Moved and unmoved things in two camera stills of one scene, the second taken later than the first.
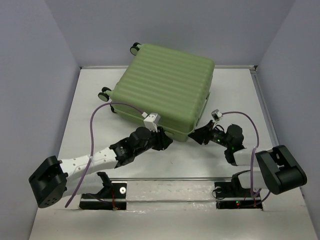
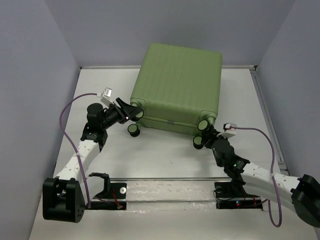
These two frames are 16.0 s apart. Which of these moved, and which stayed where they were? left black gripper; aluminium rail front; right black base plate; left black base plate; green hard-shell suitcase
Moved: green hard-shell suitcase; left black gripper
Stayed: aluminium rail front; left black base plate; right black base plate
